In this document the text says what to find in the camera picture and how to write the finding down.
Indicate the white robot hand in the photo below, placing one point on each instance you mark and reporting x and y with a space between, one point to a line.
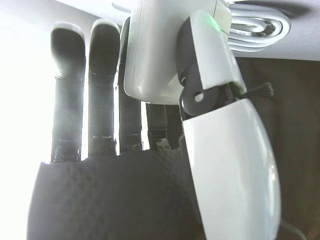
112 195

